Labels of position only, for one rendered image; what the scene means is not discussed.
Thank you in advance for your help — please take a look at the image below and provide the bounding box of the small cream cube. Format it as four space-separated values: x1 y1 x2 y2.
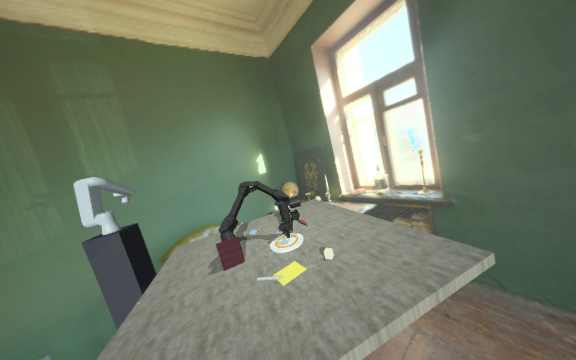
324 248 334 259

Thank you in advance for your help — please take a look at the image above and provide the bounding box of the yellow flat rectangular pad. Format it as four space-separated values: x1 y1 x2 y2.
273 261 306 286

